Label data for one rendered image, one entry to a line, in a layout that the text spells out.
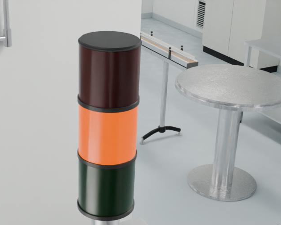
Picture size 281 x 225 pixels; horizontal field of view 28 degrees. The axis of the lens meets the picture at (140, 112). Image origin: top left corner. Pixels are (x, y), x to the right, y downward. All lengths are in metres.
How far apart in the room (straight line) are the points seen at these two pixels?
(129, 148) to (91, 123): 0.04
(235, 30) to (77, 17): 5.89
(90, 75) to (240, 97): 3.86
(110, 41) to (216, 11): 7.68
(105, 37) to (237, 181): 4.54
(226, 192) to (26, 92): 3.00
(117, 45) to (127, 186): 0.12
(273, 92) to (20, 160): 2.70
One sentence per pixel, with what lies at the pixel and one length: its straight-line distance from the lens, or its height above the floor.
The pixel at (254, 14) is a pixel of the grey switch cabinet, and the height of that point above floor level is 0.79.
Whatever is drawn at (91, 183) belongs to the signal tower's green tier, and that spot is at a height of 2.23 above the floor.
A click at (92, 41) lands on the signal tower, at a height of 2.35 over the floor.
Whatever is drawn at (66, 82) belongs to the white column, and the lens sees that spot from 2.09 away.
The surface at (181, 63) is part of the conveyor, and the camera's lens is 4.98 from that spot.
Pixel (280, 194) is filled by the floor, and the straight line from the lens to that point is 4.92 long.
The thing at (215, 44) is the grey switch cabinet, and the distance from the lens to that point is 8.18.
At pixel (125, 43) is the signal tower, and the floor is 2.35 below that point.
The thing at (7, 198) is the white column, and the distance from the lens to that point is 2.20.
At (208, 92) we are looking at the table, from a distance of 4.30.
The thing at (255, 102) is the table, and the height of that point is 0.93.
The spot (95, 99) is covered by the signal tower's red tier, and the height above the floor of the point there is 2.31.
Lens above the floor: 2.47
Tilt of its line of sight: 24 degrees down
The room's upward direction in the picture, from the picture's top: 3 degrees clockwise
